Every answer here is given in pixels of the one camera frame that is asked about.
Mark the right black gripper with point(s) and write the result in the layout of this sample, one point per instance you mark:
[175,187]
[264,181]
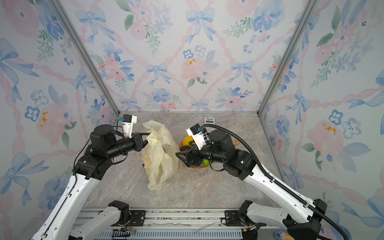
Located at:
[196,153]

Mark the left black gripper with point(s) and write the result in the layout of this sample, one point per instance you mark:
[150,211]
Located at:
[136,138]

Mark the green apple fruit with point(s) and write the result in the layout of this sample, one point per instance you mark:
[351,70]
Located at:
[206,163]

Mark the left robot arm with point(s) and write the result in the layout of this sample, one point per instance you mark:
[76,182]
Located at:
[88,172]

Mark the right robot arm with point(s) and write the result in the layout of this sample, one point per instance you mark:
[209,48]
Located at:
[300,217]

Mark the yellow lemon fruit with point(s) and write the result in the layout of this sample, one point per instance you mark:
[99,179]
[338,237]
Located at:
[188,142]

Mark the white calculator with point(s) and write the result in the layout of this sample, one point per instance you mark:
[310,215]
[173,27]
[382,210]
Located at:
[209,121]

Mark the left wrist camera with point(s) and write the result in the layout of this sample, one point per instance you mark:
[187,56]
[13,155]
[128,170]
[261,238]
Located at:
[128,122]

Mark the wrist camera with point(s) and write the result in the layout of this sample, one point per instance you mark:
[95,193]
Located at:
[128,122]
[200,136]

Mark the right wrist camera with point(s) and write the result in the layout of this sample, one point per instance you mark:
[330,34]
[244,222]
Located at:
[200,136]

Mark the left metal corner post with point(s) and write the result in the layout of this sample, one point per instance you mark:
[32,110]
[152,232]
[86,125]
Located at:
[81,49]

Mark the metal corner post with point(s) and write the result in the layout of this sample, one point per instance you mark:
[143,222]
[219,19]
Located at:
[291,47]
[81,49]

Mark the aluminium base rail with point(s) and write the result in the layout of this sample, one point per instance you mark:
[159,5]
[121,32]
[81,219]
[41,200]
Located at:
[187,224]

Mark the right metal corner post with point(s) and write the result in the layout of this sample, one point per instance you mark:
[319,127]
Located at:
[291,47]

